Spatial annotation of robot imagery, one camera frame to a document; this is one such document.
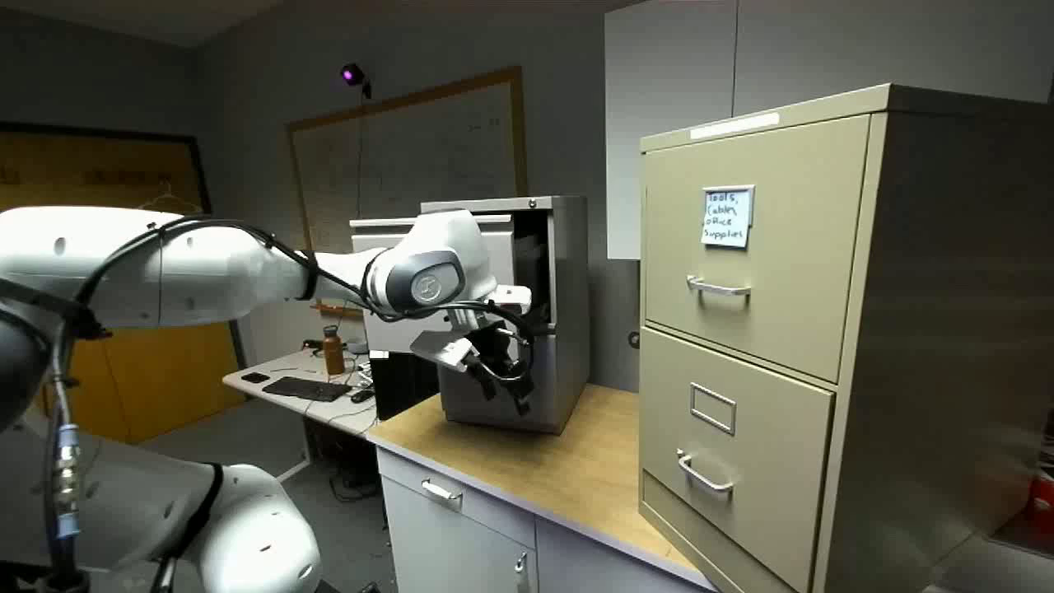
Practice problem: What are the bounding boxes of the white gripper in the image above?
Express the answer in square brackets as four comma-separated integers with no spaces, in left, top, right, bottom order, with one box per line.
[412,281,536,418]

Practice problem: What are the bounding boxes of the small chrome drawer pull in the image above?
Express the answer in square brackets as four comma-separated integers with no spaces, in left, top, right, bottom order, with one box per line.
[420,473,467,509]

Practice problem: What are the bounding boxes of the beige drawer with note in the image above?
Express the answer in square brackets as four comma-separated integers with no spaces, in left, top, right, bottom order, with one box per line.
[640,111,874,386]

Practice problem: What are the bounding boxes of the beige drawer with label holder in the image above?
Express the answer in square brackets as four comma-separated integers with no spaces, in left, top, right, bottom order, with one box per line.
[636,327,839,593]

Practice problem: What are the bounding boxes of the wooden top grey base cabinet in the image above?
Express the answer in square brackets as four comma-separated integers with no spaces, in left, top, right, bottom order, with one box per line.
[364,383,716,593]

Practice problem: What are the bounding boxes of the grey metal filing cabinet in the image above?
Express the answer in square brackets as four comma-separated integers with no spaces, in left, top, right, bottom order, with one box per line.
[420,195,593,435]

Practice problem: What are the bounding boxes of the brown bottle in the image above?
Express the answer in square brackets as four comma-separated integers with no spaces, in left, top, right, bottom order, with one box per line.
[320,321,350,377]

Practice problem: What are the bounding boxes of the black keyboard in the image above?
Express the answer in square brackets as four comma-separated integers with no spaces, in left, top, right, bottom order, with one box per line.
[260,373,356,405]

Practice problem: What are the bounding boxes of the grey office desk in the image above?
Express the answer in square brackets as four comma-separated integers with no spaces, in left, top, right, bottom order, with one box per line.
[220,347,381,440]

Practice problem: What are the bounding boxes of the wood framed whiteboard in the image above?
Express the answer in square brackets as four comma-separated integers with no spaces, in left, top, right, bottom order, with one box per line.
[283,67,529,321]

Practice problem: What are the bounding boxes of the white paper note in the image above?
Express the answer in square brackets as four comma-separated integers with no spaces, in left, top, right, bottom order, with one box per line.
[698,180,759,254]

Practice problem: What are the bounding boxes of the beige metal filing cabinet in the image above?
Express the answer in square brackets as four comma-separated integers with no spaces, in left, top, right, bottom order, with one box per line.
[636,80,1054,593]

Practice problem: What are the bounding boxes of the yellow cork board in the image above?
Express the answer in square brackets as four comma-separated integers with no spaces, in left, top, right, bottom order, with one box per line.
[0,123,250,448]

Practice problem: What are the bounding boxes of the red object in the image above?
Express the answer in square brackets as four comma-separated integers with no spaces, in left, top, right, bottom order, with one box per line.
[1017,409,1054,554]

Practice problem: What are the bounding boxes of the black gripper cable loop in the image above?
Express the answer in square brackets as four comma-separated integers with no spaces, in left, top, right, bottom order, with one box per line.
[479,310,539,389]

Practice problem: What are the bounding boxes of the silver drawer handle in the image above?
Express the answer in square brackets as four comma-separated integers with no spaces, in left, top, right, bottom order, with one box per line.
[672,443,742,498]
[684,271,759,312]

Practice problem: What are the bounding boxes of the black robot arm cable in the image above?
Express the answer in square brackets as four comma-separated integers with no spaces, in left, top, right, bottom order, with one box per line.
[65,215,375,335]

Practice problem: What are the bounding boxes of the camera with purple light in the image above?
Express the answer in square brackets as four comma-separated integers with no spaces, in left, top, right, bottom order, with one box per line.
[337,58,380,102]

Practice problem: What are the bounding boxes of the grey cable with connector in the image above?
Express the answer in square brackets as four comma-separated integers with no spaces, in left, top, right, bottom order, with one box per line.
[39,327,91,593]

